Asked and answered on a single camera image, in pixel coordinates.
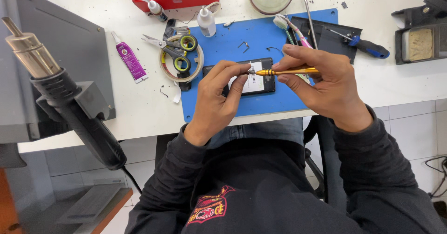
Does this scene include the black floor cables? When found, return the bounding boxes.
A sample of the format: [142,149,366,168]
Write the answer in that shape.
[424,156,447,198]

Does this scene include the metal spudger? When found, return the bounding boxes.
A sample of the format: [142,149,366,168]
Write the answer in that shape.
[299,0,318,50]

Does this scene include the gold precision screwdriver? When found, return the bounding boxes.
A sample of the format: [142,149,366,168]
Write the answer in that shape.
[248,66,320,77]

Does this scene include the small white black-labelled bottle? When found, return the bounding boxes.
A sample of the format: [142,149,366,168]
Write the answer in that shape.
[146,0,168,22]

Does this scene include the black hot air gun cable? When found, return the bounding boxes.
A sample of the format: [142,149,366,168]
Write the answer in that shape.
[120,165,143,195]

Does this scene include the black green-ringed scissors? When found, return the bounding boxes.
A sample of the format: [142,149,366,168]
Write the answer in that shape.
[141,34,199,73]

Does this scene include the person's blue jeans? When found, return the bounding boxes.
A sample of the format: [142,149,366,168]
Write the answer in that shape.
[207,117,305,150]

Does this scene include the green striped brush handle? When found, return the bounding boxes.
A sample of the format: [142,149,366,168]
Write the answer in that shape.
[285,29,312,85]

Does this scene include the blue work mat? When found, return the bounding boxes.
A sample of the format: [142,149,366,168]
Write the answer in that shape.
[180,8,339,123]

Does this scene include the black tape strip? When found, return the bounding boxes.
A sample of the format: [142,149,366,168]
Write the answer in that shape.
[163,18,177,41]

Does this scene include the blue black screwdriver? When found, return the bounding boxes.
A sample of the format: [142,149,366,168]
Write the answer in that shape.
[326,28,390,59]

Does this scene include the black hot air gun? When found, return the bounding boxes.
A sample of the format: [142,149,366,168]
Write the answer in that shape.
[1,16,128,171]

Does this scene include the black soldering iron stand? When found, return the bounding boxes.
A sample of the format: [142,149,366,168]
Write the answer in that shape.
[391,0,447,65]

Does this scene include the black phone back cover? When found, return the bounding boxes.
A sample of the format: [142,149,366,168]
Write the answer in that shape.
[289,16,363,65]

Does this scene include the yellow cleaning sponge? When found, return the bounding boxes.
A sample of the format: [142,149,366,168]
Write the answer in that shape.
[408,28,434,62]

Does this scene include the white dropper bottle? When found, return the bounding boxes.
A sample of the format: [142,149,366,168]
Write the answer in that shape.
[197,6,217,38]

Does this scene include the black smartphone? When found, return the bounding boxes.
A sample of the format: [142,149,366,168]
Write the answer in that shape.
[203,57,276,97]

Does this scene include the white pink toothbrush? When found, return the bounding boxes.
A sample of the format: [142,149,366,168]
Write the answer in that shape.
[273,14,314,49]

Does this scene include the black chair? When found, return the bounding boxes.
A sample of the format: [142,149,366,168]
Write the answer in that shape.
[303,115,337,204]

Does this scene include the clear tape roll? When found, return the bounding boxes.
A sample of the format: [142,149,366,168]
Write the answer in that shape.
[159,34,205,84]

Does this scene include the person's black sweatshirt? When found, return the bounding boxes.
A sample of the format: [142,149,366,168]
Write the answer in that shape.
[125,104,447,234]

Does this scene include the purple glue tube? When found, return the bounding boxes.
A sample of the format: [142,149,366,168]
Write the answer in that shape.
[110,31,149,85]

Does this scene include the person's right hand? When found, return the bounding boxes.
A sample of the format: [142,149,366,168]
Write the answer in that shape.
[271,44,374,133]

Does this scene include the grey hot air station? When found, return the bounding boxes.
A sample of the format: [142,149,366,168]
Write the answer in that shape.
[0,0,116,144]

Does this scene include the person's left hand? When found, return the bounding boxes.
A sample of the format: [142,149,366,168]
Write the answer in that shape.
[183,60,253,147]

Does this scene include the thin white tape roll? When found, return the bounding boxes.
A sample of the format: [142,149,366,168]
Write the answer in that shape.
[204,1,221,15]

